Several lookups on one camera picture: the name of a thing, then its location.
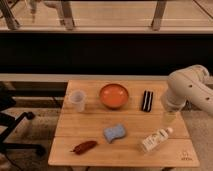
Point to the translucent yellow gripper fingers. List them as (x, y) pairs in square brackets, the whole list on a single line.
[(168, 117)]

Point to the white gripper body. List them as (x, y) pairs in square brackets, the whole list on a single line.
[(171, 102)]

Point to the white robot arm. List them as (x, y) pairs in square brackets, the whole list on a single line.
[(187, 84)]

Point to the orange ceramic bowl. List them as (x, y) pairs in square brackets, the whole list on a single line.
[(113, 96)]

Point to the translucent white cup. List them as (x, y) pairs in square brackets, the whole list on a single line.
[(77, 98)]

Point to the black striped rectangular block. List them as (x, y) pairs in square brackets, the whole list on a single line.
[(147, 101)]

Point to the blue sponge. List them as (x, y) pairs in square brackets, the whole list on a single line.
[(115, 132)]

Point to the wooden table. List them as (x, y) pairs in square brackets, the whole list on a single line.
[(74, 128)]

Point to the black office chair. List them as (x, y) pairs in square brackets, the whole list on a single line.
[(10, 122)]

